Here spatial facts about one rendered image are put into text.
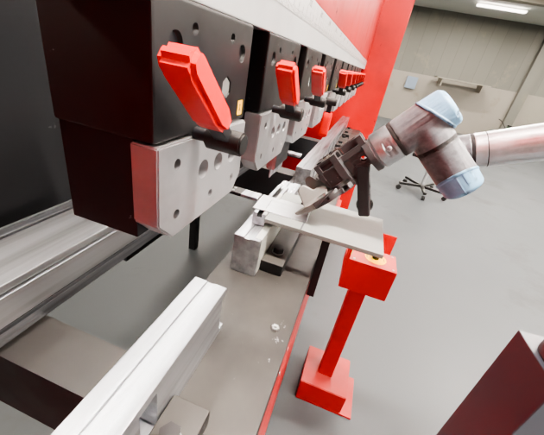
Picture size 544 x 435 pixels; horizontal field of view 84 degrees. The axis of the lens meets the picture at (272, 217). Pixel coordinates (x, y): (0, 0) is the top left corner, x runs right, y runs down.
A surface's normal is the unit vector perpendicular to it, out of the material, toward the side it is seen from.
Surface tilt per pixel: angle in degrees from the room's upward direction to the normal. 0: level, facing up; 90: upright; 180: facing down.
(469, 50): 90
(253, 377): 0
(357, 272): 90
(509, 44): 90
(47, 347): 0
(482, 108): 90
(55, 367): 0
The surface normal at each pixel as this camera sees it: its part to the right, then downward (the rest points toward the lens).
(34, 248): 0.17, -0.87
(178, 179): 0.94, 0.29
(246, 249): -0.30, 0.41
